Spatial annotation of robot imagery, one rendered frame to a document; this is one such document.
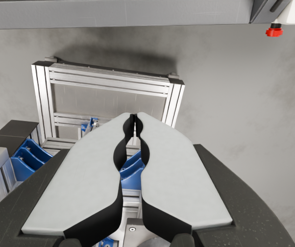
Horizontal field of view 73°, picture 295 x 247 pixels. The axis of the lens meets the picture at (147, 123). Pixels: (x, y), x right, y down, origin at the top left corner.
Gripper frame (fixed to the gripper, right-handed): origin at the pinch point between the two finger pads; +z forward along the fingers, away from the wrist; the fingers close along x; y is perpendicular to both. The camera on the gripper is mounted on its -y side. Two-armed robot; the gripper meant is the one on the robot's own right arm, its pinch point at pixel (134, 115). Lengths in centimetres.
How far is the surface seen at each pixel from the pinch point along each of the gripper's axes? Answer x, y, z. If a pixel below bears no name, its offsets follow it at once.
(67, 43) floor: -44, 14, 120
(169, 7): 5.3, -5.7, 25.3
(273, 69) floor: 91, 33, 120
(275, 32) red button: 32, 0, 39
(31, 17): -16.7, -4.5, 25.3
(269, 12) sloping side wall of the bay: 20.8, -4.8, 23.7
